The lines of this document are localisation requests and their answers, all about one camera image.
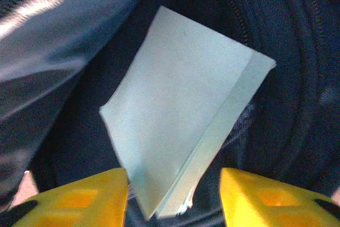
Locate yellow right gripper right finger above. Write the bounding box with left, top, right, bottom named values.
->
left=219, top=167, right=340, bottom=227

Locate navy blue backpack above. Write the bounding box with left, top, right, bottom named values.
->
left=0, top=0, right=340, bottom=227

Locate light blue sticky note pad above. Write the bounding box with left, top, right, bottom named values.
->
left=99, top=5, right=277, bottom=220

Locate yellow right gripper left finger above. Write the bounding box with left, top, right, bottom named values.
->
left=7, top=167, right=130, bottom=227

